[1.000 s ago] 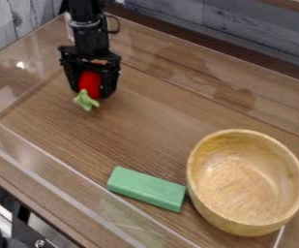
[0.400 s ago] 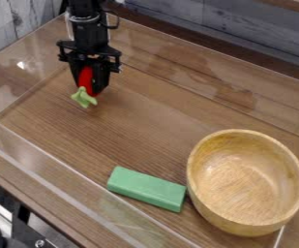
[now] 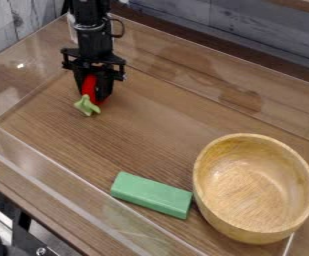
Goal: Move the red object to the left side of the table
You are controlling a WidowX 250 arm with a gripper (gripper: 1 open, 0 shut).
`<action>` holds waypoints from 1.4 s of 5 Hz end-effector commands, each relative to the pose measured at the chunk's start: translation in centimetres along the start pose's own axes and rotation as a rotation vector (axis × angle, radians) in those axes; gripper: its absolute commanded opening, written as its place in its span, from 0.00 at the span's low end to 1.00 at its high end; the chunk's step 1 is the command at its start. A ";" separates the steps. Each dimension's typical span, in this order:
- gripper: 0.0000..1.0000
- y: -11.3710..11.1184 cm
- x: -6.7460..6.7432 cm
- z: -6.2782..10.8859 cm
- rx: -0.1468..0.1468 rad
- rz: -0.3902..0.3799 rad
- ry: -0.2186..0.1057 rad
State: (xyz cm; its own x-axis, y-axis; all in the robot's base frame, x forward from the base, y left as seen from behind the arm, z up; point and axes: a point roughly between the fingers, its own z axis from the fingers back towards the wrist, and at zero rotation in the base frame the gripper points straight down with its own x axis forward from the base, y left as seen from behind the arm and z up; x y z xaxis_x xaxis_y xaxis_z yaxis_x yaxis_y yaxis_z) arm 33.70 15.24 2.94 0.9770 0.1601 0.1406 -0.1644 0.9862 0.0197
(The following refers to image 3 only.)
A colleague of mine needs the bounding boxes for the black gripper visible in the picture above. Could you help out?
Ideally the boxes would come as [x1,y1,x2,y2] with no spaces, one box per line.
[60,48,125,103]

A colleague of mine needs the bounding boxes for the red plush strawberry toy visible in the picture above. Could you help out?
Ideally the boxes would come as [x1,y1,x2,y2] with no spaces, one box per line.
[73,74,100,116]

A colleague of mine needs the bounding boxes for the wooden bowl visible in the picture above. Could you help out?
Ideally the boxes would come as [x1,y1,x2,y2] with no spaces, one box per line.
[192,133,309,245]

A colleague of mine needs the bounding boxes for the clear acrylic corner bracket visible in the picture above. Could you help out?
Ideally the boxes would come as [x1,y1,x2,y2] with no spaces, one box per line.
[65,12,77,45]

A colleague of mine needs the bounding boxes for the clear acrylic tray walls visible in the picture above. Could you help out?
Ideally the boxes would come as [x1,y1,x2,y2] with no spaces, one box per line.
[0,20,309,256]

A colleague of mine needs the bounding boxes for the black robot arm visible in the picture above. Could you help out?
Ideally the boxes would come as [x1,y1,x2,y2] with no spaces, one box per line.
[60,0,125,105]

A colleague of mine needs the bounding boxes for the black device with knob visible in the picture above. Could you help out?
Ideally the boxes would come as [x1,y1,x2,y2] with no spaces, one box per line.
[0,233,59,256]

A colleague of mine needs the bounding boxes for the green rectangular block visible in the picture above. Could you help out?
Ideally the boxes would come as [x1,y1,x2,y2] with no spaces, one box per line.
[109,172,192,219]

